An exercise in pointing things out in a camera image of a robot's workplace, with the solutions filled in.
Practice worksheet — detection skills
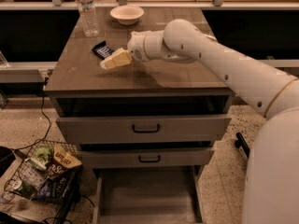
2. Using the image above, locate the black power cable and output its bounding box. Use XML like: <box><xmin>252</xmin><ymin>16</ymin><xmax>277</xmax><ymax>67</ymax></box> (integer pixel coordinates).
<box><xmin>12</xmin><ymin>77</ymin><xmax>52</xmax><ymax>152</ymax></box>

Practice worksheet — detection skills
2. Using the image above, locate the bottom grey open drawer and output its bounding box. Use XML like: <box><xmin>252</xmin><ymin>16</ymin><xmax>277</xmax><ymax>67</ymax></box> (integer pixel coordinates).
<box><xmin>93</xmin><ymin>166</ymin><xmax>204</xmax><ymax>224</ymax></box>

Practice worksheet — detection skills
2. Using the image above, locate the green can in basket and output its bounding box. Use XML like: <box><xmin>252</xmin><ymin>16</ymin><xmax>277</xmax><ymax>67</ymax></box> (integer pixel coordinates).
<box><xmin>12</xmin><ymin>179</ymin><xmax>35</xmax><ymax>199</ymax></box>

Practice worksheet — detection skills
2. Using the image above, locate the brown chip bag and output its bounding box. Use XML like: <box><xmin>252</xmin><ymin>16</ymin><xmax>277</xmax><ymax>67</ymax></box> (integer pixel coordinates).
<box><xmin>50</xmin><ymin>145</ymin><xmax>82</xmax><ymax>174</ymax></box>

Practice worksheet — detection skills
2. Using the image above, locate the clear plastic water bottle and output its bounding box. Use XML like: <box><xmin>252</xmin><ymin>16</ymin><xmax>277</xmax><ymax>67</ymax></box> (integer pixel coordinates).
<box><xmin>76</xmin><ymin>0</ymin><xmax>99</xmax><ymax>37</ymax></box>

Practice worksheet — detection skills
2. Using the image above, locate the top grey drawer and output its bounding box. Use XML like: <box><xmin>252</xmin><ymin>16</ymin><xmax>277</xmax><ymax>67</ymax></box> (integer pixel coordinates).
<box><xmin>57</xmin><ymin>114</ymin><xmax>231</xmax><ymax>145</ymax></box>

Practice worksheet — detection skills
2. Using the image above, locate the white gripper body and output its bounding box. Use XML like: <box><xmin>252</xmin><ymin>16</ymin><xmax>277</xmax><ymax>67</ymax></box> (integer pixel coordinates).
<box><xmin>127</xmin><ymin>31</ymin><xmax>147</xmax><ymax>61</ymax></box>

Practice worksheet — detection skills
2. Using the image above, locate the black chair base leg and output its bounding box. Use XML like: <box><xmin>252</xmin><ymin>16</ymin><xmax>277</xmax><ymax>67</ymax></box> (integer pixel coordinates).
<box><xmin>235</xmin><ymin>133</ymin><xmax>250</xmax><ymax>158</ymax></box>

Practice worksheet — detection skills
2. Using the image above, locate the middle grey drawer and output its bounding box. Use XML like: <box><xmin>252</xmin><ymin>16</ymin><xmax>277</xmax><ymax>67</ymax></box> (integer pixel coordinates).
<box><xmin>79</xmin><ymin>147</ymin><xmax>215</xmax><ymax>169</ymax></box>

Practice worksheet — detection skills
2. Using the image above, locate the blue snack bag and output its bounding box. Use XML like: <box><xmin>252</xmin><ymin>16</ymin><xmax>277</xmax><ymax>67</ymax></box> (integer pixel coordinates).
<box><xmin>34</xmin><ymin>177</ymin><xmax>68</xmax><ymax>203</ymax></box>

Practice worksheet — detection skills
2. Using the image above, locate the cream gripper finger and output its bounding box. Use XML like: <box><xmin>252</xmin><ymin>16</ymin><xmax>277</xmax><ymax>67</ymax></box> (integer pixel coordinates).
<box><xmin>100</xmin><ymin>58</ymin><xmax>116</xmax><ymax>70</ymax></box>
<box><xmin>110</xmin><ymin>49</ymin><xmax>132</xmax><ymax>67</ymax></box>

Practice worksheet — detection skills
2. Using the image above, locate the black wire basket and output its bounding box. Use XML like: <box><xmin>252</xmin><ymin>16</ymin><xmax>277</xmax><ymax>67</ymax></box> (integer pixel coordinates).
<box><xmin>4</xmin><ymin>140</ymin><xmax>81</xmax><ymax>224</ymax></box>

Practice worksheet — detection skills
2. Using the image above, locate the grey drawer cabinet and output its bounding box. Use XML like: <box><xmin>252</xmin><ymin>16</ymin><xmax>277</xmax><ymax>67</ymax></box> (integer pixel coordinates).
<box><xmin>43</xmin><ymin>7</ymin><xmax>240</xmax><ymax>224</ymax></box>

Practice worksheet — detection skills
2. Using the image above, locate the green snack bag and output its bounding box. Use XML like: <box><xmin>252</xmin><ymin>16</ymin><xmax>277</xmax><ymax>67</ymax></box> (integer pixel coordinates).
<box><xmin>34</xmin><ymin>147</ymin><xmax>53</xmax><ymax>166</ymax></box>

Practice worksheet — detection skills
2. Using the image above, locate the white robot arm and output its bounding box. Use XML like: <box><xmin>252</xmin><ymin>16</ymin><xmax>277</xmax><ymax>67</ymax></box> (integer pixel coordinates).
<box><xmin>101</xmin><ymin>19</ymin><xmax>299</xmax><ymax>224</ymax></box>

